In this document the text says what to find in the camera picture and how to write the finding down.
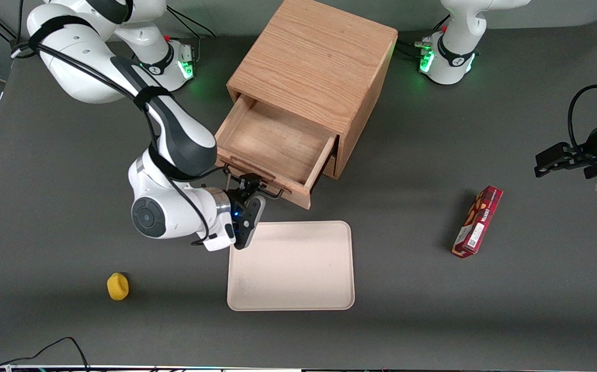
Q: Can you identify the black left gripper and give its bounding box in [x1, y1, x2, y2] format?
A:
[534, 117, 597, 179]

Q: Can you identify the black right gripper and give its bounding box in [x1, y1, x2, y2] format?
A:
[226, 175, 269, 229]

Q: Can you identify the long black drawer handle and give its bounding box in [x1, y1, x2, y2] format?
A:
[223, 165, 285, 200]

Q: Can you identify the wooden drawer cabinet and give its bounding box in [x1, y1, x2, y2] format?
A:
[226, 0, 399, 180]

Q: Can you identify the beige plastic tray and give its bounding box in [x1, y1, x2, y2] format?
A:
[227, 221, 355, 312]

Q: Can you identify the red snack box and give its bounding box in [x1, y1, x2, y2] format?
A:
[451, 185, 504, 259]

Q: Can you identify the yellow round toy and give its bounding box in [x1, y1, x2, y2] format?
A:
[106, 272, 130, 301]

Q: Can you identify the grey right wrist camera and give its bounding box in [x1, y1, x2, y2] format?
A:
[233, 195, 267, 250]

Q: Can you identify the black right arm base cable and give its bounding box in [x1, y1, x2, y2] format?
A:
[165, 6, 217, 67]

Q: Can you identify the black arm base cable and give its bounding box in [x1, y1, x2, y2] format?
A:
[396, 15, 452, 61]
[165, 6, 217, 67]

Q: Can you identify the black left arm base cable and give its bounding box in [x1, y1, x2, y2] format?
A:
[396, 15, 452, 61]

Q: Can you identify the black right arm wrist cable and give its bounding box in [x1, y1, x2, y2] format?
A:
[11, 40, 227, 246]

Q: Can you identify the black cable at table edge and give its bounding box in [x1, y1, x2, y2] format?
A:
[0, 337, 90, 372]

